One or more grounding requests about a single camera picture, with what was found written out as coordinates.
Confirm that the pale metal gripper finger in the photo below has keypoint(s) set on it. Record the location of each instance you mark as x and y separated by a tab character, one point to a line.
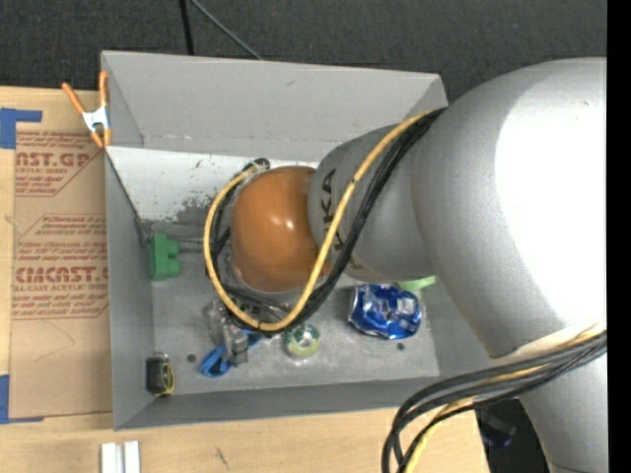
236	345
216	320

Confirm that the blue plastic clip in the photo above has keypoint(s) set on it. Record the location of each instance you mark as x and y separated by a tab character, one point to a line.
213	361

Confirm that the black and yellow tape measure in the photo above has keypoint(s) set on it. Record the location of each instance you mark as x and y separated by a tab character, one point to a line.
159	375

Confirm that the green toy building block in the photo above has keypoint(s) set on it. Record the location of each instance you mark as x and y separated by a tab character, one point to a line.
162	259

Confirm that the crushed blue can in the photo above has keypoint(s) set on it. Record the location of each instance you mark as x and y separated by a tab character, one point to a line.
382	313

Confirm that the brown cardboard board, red print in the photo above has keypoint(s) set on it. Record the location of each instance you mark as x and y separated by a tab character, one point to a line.
59	353

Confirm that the pale green round object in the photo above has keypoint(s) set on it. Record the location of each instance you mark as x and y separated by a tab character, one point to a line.
418	282

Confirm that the grey metal bin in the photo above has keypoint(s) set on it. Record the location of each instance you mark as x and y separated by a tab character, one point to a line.
256	101

